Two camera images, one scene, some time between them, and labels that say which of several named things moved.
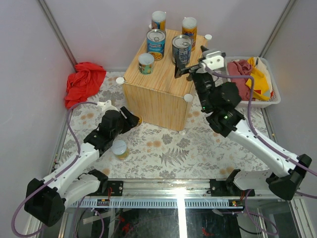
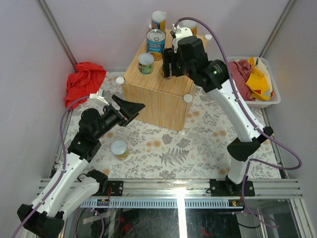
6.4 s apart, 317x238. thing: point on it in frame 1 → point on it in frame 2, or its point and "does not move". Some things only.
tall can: x=158 y=20 does not move
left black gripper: x=132 y=120 → x=131 y=110
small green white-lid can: x=145 y=63 does not move
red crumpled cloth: x=84 y=83 does not move
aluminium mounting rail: x=176 y=188 does not move
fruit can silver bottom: x=140 y=121 → x=171 y=76
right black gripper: x=179 y=72 → x=167 y=52
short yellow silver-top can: x=120 y=149 does not move
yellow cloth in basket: x=261 y=89 does not move
